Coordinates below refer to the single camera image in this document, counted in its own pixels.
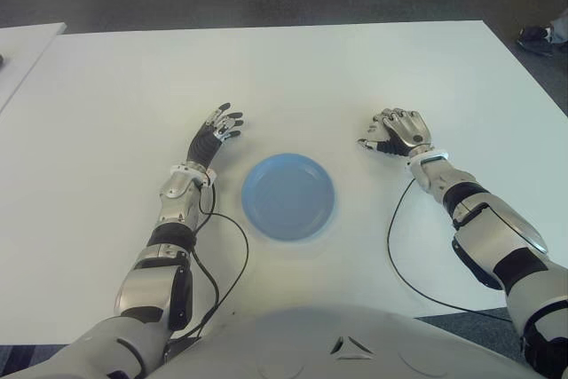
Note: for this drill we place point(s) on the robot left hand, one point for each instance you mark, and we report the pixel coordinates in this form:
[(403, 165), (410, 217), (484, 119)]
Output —
[(204, 146)]

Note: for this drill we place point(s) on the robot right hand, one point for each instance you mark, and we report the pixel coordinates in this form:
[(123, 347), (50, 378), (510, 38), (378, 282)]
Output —
[(408, 130)]

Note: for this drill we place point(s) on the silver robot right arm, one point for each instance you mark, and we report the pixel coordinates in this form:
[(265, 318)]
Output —
[(497, 237)]

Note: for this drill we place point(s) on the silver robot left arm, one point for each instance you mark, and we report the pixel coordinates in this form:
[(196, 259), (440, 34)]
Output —
[(146, 286)]

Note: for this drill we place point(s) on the blue round plate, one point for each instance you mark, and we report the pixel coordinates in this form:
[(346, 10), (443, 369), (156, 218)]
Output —
[(288, 197)]

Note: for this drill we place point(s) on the black shoe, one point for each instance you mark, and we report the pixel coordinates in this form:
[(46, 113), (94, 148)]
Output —
[(534, 39)]

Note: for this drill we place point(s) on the grey trouser leg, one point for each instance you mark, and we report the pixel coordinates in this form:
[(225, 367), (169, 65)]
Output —
[(561, 26)]

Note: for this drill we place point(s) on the white side table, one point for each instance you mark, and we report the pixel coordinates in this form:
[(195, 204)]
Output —
[(22, 50)]

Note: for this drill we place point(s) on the grey robot torso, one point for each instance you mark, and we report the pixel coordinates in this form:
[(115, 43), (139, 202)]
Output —
[(310, 343)]

